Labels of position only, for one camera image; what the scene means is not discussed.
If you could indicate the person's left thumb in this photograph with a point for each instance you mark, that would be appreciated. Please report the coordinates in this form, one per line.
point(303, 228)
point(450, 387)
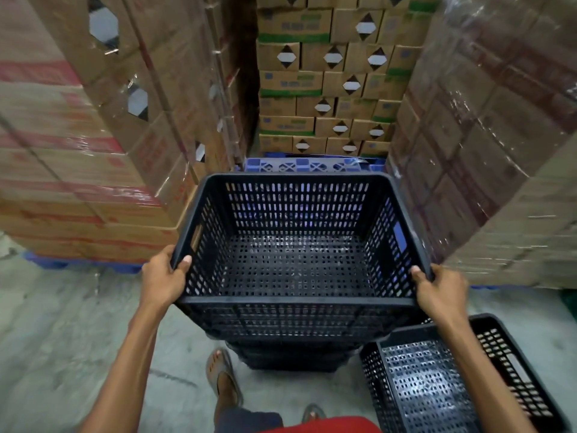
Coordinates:
point(184, 268)

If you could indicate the person's left leg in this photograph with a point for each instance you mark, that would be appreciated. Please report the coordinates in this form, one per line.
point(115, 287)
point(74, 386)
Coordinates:
point(226, 392)

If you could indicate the grey left sandal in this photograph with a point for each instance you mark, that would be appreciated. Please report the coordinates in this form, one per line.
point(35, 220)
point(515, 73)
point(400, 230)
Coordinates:
point(221, 363)

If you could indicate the grey right sandal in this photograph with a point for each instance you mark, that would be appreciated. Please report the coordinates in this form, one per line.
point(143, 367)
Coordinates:
point(313, 412)

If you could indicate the stack of dark-printed wrapped cartons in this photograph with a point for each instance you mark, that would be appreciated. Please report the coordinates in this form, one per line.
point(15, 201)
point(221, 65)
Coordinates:
point(500, 144)

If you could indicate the person's left hand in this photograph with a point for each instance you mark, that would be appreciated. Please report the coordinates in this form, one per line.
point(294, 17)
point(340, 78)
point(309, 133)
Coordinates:
point(160, 279)

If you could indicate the person's right forearm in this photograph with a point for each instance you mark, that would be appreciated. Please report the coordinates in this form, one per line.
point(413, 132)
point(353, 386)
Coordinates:
point(482, 378)

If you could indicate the dark grey shorts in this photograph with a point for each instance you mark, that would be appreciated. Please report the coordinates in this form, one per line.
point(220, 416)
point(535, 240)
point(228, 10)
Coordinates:
point(248, 421)

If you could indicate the blue plastic pallet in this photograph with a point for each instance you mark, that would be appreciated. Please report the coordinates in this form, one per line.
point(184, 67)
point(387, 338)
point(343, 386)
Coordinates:
point(311, 165)
point(81, 263)
point(496, 287)

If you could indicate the person's right thumb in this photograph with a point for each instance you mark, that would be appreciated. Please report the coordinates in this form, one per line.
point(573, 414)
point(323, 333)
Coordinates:
point(419, 277)

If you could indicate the green object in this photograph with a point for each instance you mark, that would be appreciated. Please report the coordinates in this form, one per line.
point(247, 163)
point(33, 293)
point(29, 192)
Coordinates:
point(569, 304)

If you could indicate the black perforated plastic crate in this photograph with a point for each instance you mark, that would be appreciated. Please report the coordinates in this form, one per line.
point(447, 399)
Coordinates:
point(419, 387)
point(293, 356)
point(297, 306)

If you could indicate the person's left forearm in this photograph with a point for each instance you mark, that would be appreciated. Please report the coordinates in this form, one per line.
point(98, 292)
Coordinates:
point(128, 369)

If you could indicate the stack of green-striped cardboard cartons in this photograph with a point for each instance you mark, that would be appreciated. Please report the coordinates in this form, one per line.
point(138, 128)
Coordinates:
point(315, 81)

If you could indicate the grey sandal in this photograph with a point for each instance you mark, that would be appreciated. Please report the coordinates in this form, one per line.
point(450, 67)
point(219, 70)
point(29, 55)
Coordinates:
point(221, 363)
point(313, 412)

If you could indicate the red shirt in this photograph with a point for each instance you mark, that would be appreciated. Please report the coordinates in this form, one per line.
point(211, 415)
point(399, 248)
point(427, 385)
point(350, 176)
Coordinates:
point(324, 426)

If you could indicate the person's right hand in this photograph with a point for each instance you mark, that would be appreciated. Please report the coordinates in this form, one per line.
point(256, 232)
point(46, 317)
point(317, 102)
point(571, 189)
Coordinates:
point(444, 295)

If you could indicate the stack of red-printed wrapped cartons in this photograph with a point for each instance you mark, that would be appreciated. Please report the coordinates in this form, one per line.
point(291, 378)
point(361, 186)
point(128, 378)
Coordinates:
point(67, 144)

